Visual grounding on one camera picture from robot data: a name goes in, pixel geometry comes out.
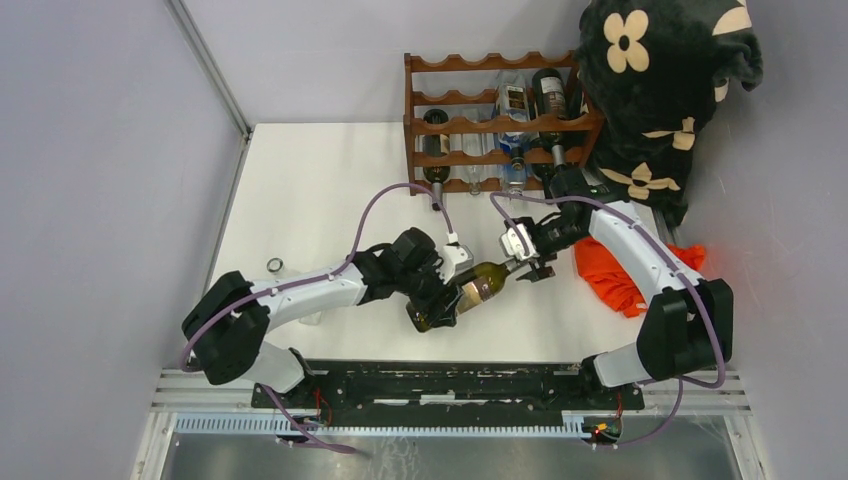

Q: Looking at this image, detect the small clear glass bottle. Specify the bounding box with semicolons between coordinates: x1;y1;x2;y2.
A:
460;107;489;196

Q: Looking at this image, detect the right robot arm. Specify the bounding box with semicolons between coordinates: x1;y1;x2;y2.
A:
500;169;733;408

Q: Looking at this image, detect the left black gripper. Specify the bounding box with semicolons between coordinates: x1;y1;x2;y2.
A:
396;250;464;328

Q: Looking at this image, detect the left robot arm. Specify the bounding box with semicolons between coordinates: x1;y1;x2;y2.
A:
181;227;473;408

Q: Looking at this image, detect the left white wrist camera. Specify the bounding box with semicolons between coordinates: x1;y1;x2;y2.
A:
438;232;474;284

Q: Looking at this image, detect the green wine bottle white label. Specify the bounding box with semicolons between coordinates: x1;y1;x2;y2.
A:
524;132;560;189

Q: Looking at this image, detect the brown wooden wine rack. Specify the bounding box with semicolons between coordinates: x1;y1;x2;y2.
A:
403;51;605;186

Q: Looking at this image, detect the black mounting rail base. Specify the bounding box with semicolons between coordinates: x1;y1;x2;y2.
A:
281;360;645;432

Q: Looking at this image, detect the green wine bottle front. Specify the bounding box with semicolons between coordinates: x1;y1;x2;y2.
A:
422;108;451;211

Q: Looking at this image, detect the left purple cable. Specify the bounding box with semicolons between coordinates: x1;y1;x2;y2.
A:
178;182;458;456

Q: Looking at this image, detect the orange cloth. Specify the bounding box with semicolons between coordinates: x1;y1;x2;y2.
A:
573;237;708;319

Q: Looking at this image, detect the clear bottle black cap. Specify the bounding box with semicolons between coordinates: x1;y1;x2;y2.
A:
493;70;530;171

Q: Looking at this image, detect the black floral blanket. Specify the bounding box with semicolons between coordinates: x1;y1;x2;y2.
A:
574;0;763;226

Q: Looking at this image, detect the clear empty lying bottle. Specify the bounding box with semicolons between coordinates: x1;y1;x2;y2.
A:
266;257;322;326

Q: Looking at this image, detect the blue square bottle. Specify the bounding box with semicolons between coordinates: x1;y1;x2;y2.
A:
492;95;529;195

